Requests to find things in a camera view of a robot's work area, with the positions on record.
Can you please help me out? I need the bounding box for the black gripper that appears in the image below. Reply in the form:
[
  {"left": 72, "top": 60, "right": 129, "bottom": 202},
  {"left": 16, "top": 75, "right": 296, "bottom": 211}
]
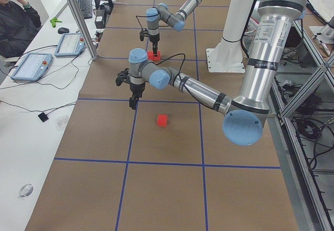
[
  {"left": 129, "top": 82, "right": 146, "bottom": 110},
  {"left": 148, "top": 34, "right": 160, "bottom": 57}
]

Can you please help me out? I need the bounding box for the red block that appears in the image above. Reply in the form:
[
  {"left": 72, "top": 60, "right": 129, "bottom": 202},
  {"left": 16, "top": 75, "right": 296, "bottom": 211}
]
[
  {"left": 157, "top": 114, "right": 168, "bottom": 127},
  {"left": 147, "top": 51, "right": 161, "bottom": 61}
]

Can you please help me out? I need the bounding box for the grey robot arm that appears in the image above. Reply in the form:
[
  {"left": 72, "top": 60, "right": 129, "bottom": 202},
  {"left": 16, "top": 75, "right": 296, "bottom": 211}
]
[
  {"left": 139, "top": 0, "right": 202, "bottom": 61},
  {"left": 125, "top": 0, "right": 307, "bottom": 146}
]

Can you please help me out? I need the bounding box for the black keyboard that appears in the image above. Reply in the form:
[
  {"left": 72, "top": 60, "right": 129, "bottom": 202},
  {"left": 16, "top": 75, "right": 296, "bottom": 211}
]
[{"left": 77, "top": 0, "right": 92, "bottom": 19}]

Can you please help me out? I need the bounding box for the far blue teach pendant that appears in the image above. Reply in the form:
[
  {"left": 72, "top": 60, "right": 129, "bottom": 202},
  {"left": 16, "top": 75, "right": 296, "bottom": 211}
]
[{"left": 54, "top": 33, "right": 85, "bottom": 57}]

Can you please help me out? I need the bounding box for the blue teach pendant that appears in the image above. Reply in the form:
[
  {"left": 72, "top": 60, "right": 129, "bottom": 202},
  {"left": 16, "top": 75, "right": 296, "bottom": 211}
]
[
  {"left": 11, "top": 53, "right": 53, "bottom": 81},
  {"left": 54, "top": 33, "right": 85, "bottom": 57}
]

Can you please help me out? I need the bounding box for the small black square device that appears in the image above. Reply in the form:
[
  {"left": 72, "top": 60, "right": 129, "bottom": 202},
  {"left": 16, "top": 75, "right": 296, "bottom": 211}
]
[{"left": 38, "top": 112, "right": 49, "bottom": 123}]

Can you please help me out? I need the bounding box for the black computer mouse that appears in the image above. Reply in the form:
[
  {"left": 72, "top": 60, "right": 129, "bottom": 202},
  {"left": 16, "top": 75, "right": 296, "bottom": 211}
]
[{"left": 57, "top": 27, "right": 69, "bottom": 34}]

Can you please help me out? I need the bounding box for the green plastic tool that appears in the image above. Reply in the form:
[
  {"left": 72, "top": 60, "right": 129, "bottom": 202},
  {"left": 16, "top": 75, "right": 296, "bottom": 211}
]
[{"left": 50, "top": 17, "right": 62, "bottom": 28}]

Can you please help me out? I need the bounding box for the near blue teach pendant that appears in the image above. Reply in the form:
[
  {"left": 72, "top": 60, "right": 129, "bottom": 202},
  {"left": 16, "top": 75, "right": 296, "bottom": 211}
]
[{"left": 11, "top": 53, "right": 53, "bottom": 81}]

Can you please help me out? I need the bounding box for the seated person black jacket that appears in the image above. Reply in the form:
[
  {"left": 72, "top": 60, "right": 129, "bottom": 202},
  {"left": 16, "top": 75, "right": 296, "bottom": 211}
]
[{"left": 1, "top": 0, "right": 41, "bottom": 58}]

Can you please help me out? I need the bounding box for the clear tape roll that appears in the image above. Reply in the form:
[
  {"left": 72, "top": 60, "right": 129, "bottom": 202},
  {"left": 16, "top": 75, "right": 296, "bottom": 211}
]
[{"left": 18, "top": 184, "right": 34, "bottom": 198}]

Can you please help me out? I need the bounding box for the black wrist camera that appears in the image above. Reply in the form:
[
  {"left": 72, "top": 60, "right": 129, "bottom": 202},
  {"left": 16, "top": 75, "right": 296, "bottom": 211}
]
[
  {"left": 139, "top": 29, "right": 149, "bottom": 41},
  {"left": 115, "top": 68, "right": 130, "bottom": 87}
]

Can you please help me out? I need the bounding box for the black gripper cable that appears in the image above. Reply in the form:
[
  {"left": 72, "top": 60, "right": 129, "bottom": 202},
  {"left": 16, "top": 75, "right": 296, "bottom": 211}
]
[{"left": 155, "top": 53, "right": 186, "bottom": 91}]

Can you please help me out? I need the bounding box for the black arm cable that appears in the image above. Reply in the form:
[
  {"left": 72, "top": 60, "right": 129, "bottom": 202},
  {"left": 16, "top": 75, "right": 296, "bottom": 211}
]
[{"left": 135, "top": 14, "right": 160, "bottom": 33}]

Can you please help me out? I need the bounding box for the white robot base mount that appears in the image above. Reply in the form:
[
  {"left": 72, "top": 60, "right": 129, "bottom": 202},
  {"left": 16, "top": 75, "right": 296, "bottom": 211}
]
[{"left": 206, "top": 0, "right": 257, "bottom": 73}]

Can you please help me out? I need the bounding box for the pendant black cable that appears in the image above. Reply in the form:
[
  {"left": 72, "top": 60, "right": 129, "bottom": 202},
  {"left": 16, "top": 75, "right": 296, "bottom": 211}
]
[{"left": 0, "top": 44, "right": 91, "bottom": 113}]

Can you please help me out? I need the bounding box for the aluminium frame post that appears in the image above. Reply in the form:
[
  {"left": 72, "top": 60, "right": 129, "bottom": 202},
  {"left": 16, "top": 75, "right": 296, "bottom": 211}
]
[{"left": 67, "top": 0, "right": 98, "bottom": 60}]

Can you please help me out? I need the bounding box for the aluminium frame rack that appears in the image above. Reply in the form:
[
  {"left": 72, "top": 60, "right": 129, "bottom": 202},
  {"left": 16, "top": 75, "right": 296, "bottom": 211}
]
[{"left": 270, "top": 14, "right": 333, "bottom": 230}]

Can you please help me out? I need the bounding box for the black cable bundle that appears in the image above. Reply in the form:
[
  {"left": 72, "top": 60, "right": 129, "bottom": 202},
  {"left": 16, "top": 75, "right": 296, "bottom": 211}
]
[{"left": 289, "top": 111, "right": 334, "bottom": 174}]

